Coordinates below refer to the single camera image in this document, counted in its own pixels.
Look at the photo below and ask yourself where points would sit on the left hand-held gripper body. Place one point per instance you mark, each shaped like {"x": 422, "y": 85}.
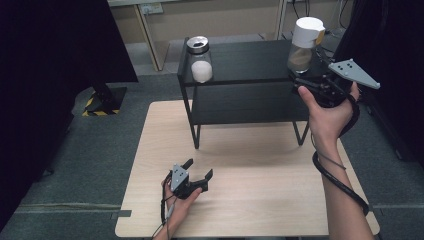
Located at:
{"x": 180, "y": 181}

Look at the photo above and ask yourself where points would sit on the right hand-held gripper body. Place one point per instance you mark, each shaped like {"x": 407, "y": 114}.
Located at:
{"x": 336, "y": 86}

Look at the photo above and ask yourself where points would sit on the glass jar white lid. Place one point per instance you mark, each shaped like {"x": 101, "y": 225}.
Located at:
{"x": 305, "y": 43}

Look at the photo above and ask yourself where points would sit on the black two-tier shelf rack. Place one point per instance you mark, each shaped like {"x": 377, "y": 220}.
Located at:
{"x": 250, "y": 96}

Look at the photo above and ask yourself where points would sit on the glass shaker jar metal lid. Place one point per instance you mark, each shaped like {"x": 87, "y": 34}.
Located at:
{"x": 200, "y": 60}

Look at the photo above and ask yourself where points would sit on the person's left hand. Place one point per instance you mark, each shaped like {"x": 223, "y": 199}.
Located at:
{"x": 180, "y": 210}

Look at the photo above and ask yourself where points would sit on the person's right hand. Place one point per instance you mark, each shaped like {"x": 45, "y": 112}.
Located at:
{"x": 328, "y": 120}

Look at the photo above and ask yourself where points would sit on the white metal pole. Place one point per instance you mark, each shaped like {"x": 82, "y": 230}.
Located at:
{"x": 281, "y": 18}

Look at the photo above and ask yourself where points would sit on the black curtain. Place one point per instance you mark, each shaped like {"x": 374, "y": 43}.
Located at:
{"x": 396, "y": 50}
{"x": 50, "y": 83}

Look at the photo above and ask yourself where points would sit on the black striped stand base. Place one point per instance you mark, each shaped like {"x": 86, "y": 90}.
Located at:
{"x": 105, "y": 103}

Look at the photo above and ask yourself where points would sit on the beige wooden desk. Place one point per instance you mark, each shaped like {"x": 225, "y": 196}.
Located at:
{"x": 206, "y": 23}

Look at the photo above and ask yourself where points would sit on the white wall socket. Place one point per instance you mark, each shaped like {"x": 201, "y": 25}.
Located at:
{"x": 151, "y": 8}

